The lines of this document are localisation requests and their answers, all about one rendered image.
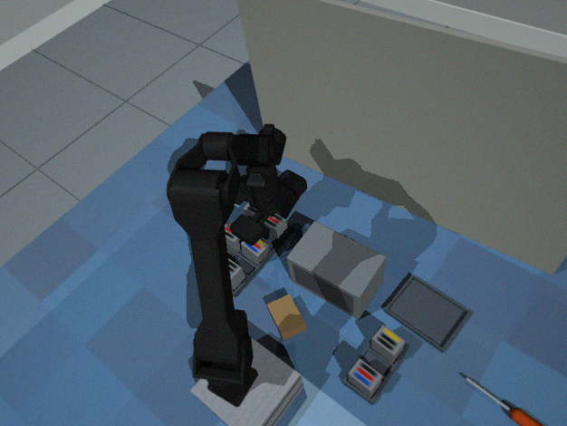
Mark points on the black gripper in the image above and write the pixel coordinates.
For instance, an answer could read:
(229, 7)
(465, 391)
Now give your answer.
(250, 230)

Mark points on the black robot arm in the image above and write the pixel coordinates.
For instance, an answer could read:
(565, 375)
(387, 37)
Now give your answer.
(202, 201)

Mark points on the orange-handled screwdriver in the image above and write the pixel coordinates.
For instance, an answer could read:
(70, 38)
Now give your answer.
(518, 415)

